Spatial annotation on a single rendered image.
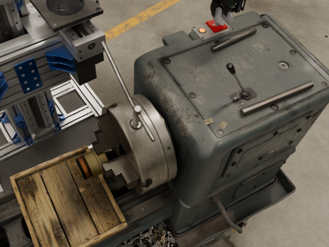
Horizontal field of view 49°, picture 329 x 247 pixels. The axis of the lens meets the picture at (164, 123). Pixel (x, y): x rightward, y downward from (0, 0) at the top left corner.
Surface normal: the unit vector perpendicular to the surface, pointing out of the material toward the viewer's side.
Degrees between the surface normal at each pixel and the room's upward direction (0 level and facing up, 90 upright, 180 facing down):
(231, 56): 0
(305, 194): 0
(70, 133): 0
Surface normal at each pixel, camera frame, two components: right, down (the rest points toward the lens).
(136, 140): 0.28, -0.19
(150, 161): 0.43, 0.25
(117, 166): 0.00, -0.67
